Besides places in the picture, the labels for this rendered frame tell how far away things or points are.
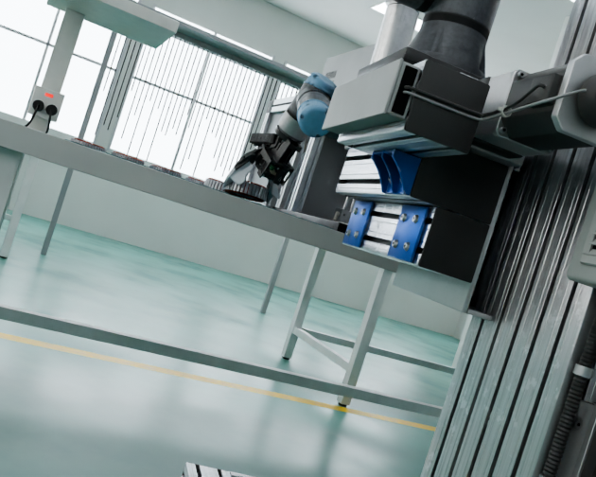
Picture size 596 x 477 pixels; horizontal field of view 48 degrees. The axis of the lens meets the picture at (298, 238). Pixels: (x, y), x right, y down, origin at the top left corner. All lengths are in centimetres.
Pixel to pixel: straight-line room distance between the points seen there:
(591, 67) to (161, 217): 757
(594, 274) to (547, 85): 22
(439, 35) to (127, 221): 715
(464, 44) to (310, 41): 767
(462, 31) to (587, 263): 49
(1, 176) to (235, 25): 722
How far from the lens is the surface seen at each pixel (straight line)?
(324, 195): 207
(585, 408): 93
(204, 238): 834
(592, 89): 77
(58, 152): 138
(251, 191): 165
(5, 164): 142
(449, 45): 116
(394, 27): 157
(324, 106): 144
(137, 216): 816
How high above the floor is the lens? 71
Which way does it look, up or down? level
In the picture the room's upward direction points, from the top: 18 degrees clockwise
